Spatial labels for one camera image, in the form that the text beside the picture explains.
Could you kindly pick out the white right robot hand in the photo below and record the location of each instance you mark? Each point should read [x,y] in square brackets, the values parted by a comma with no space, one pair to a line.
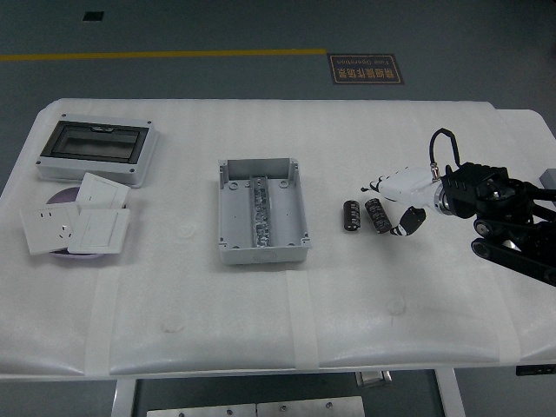
[408,184]

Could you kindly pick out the black cylindrical battery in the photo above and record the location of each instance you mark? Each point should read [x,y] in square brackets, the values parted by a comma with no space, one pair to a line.
[351,216]
[377,216]

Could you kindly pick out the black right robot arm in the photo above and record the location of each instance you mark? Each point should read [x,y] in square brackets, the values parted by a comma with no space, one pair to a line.
[491,191]

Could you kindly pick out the grey open junction box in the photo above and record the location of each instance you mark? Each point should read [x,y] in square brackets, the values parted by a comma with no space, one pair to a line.
[286,217]

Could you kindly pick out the grey box with dark window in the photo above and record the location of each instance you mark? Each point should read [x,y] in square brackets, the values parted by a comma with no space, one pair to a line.
[93,152]

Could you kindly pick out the dark floor sign sticker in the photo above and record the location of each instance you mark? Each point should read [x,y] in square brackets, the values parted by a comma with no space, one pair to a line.
[366,69]

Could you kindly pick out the grey block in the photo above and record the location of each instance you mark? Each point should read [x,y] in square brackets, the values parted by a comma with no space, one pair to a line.
[549,178]

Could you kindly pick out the white foam table mat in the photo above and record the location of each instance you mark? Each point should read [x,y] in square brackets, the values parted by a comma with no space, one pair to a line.
[260,313]

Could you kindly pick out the black table control panel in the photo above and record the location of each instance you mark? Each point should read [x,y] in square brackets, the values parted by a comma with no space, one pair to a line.
[535,370]

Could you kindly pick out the purple round plate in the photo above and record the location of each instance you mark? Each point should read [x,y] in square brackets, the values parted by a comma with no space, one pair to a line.
[61,197]

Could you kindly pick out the black floor hatch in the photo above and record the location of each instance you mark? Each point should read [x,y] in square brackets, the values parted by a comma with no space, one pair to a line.
[93,16]

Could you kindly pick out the metal mounting rail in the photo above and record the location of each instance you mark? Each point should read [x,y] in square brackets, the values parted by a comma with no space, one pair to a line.
[260,213]

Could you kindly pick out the metal bracket under table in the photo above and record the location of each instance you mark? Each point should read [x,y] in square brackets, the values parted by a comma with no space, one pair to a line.
[374,378]

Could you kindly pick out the metal base plate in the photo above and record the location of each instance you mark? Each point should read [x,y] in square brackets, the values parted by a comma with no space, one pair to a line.
[200,411]
[310,408]

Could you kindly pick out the white wall switch panel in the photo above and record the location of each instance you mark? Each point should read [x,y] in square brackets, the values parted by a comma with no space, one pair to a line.
[103,191]
[101,231]

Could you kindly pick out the white table frame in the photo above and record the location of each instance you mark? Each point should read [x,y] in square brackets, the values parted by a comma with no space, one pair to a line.
[123,393]

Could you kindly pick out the white wall socket panel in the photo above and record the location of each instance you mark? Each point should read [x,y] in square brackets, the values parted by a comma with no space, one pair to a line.
[43,228]

